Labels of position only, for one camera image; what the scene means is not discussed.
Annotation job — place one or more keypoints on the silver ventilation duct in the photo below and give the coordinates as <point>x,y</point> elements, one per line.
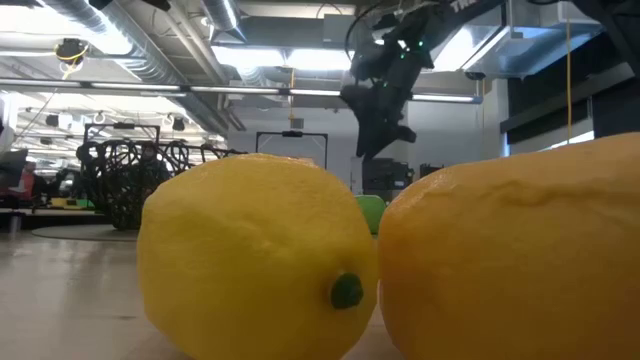
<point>140,55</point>

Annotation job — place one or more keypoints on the long white ceiling light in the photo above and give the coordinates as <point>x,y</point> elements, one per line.
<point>135,86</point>

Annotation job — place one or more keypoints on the black station frame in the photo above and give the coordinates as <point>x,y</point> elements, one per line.
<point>292,133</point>

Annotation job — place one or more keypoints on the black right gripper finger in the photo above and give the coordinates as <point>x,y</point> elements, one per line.
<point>386,142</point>
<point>366,145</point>

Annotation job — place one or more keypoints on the orange lemon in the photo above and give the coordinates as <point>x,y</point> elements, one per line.
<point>510,260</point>

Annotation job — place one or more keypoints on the yellow lemon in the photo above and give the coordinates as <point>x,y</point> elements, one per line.
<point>240,260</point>

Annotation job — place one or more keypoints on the large silver air duct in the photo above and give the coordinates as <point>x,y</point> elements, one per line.
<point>525,50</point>

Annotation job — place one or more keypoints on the person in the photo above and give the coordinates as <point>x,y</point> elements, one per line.
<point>30,185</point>
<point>150,165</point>

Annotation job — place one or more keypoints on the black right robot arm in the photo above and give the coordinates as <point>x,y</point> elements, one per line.
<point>440,15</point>

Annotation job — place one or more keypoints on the grey round mat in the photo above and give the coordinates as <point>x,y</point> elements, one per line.
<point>85,233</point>

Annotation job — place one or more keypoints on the dark monitor screen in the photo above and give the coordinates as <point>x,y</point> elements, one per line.
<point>12,167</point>

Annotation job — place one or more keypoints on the black equipment rack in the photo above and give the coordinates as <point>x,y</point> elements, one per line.
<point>385,175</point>

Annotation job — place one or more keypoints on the green apple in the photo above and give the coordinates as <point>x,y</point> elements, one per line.
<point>372,212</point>

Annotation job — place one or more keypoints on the black yellow ceiling reel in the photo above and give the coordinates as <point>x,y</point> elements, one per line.
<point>71,50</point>

